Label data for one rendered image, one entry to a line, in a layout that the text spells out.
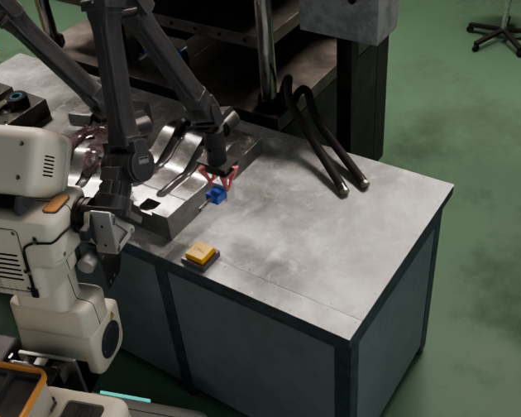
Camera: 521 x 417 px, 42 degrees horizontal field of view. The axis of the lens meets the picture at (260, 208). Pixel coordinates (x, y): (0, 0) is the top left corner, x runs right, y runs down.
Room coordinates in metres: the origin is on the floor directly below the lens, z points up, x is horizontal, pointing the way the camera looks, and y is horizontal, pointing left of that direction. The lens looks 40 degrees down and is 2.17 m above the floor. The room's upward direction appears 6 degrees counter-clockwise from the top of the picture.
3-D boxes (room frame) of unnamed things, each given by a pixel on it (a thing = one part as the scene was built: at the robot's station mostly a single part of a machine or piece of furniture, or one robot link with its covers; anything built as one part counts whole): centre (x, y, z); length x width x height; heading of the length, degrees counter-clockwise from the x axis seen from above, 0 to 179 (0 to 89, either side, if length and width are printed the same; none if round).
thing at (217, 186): (1.52, 0.13, 0.93); 0.13 x 0.05 x 0.05; 143
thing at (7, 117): (2.25, 0.88, 0.83); 0.20 x 0.15 x 0.07; 143
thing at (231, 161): (1.56, 0.11, 1.06); 0.10 x 0.07 x 0.07; 53
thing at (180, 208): (1.78, 0.23, 0.87); 0.50 x 0.26 x 0.14; 143
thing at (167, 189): (1.78, 0.24, 0.92); 0.35 x 0.16 x 0.09; 143
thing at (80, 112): (1.93, 0.56, 0.85); 0.50 x 0.26 x 0.11; 160
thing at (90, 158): (1.92, 0.56, 0.90); 0.26 x 0.18 x 0.08; 160
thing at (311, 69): (2.84, 0.18, 0.75); 1.30 x 0.84 x 0.06; 53
